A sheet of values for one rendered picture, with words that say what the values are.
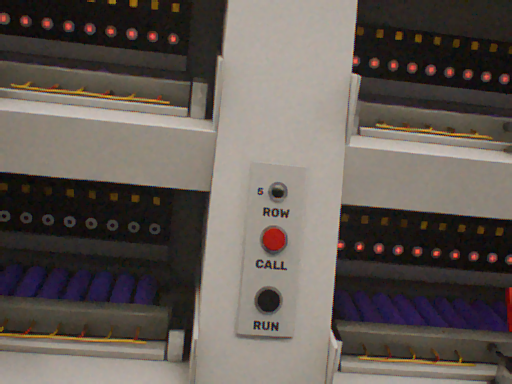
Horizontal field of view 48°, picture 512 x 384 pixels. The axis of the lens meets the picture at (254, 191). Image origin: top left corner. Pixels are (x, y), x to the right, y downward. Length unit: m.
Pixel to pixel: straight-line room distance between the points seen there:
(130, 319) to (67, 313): 0.05
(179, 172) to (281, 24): 0.13
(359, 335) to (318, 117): 0.19
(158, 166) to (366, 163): 0.15
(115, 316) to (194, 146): 0.16
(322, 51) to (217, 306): 0.20
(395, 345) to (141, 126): 0.28
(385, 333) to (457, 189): 0.14
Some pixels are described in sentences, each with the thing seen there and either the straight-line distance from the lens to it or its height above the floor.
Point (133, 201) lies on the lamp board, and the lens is 0.57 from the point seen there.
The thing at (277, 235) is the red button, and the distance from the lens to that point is 0.41.
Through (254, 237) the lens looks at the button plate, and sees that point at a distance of 0.41.
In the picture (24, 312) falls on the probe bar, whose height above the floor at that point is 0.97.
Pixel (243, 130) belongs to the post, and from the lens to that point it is 0.42.
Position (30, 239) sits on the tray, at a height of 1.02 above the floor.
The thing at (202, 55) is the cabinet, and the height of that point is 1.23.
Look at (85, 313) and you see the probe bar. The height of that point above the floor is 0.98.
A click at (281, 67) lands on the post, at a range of 0.43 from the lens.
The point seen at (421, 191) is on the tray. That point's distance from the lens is 0.45.
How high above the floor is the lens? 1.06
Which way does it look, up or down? 3 degrees up
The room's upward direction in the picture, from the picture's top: 5 degrees clockwise
